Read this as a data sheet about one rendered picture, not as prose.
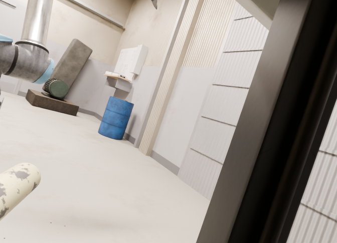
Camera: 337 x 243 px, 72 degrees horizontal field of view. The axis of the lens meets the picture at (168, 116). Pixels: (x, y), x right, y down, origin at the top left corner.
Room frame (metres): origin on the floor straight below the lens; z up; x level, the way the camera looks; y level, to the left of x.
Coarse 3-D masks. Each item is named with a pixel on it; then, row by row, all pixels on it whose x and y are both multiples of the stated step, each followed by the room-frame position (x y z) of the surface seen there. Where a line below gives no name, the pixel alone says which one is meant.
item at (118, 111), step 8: (112, 104) 4.31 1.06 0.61; (120, 104) 4.29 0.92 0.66; (128, 104) 4.36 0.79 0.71; (104, 112) 4.43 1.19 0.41; (112, 112) 4.29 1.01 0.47; (120, 112) 4.31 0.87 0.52; (128, 112) 4.41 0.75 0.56; (104, 120) 4.34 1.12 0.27; (112, 120) 4.29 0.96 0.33; (120, 120) 4.33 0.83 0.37; (128, 120) 4.54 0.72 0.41; (104, 128) 4.31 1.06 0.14; (112, 128) 4.29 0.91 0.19; (120, 128) 4.36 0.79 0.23; (112, 136) 4.31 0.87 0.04; (120, 136) 4.42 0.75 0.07
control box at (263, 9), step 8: (240, 0) 0.29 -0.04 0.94; (248, 0) 0.25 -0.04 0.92; (256, 0) 0.24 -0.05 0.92; (264, 0) 0.25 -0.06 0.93; (272, 0) 0.25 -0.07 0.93; (248, 8) 0.30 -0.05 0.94; (256, 8) 0.26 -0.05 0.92; (264, 8) 0.25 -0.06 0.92; (272, 8) 0.26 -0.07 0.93; (256, 16) 0.32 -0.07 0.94; (264, 16) 0.27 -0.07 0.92; (272, 16) 0.26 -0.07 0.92; (264, 24) 0.33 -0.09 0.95
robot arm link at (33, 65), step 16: (32, 0) 1.15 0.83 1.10; (48, 0) 1.19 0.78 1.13; (32, 16) 1.13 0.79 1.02; (48, 16) 1.19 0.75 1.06; (32, 32) 1.12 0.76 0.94; (32, 48) 1.09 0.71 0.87; (16, 64) 1.03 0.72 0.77; (32, 64) 1.08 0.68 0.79; (48, 64) 1.14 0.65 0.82; (32, 80) 1.12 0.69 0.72
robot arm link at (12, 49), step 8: (0, 40) 0.96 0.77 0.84; (8, 40) 1.00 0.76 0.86; (0, 48) 0.97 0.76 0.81; (8, 48) 1.00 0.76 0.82; (16, 48) 1.04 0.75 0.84; (0, 56) 0.98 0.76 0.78; (8, 56) 1.00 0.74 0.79; (16, 56) 1.02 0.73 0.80; (0, 64) 0.99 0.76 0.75; (8, 64) 1.01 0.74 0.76; (0, 72) 1.01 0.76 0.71; (8, 72) 1.04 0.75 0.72
